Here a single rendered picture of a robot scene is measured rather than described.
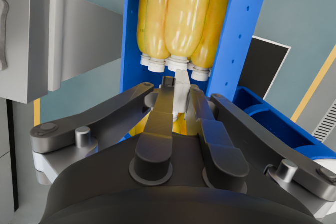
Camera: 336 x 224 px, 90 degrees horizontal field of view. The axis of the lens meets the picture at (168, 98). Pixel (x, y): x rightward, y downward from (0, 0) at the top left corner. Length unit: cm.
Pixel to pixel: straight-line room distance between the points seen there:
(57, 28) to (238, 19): 50
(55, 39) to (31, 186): 249
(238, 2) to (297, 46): 153
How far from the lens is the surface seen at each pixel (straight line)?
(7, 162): 260
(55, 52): 64
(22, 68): 61
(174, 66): 33
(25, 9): 58
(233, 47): 32
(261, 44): 151
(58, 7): 63
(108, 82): 169
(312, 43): 189
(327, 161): 80
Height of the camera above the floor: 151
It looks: 70 degrees down
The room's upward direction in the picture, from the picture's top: 172 degrees counter-clockwise
